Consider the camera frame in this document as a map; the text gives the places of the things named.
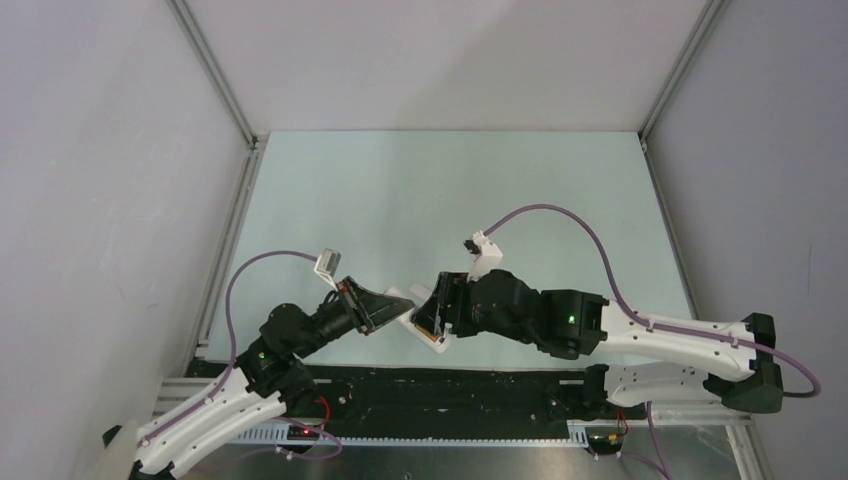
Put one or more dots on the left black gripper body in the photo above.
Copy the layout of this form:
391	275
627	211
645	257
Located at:
341	315

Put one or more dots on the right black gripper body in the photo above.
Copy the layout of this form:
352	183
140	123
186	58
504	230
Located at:
468	321

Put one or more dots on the orange battery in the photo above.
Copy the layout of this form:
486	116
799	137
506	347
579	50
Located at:
432	337

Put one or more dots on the white remote control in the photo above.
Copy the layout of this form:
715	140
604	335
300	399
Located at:
406	321

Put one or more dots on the white battery cover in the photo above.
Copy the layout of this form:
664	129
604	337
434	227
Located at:
420	291

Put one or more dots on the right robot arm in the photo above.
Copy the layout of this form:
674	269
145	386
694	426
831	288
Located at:
732	361

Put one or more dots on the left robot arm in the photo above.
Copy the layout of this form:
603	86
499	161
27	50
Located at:
266	381

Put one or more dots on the left controller board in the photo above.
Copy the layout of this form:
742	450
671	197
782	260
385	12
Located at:
296	433

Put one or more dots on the controller board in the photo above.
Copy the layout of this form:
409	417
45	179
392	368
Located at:
296	433
606	444

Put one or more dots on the right controller board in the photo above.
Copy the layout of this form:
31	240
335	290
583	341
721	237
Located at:
606	444

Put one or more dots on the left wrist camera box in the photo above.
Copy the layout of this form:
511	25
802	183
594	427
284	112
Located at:
326	266

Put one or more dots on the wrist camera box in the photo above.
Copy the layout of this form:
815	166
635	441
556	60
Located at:
486	255
326	266

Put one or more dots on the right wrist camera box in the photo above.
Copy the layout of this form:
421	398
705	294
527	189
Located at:
486	255

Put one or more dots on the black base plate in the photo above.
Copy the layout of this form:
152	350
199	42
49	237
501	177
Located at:
449	404

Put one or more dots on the left aluminium frame post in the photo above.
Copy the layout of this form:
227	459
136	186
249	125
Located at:
247	169

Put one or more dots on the aluminium frame post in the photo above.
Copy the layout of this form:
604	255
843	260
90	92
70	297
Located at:
247	169
695	42

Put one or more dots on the right aluminium frame post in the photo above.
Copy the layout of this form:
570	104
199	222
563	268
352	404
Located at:
695	42

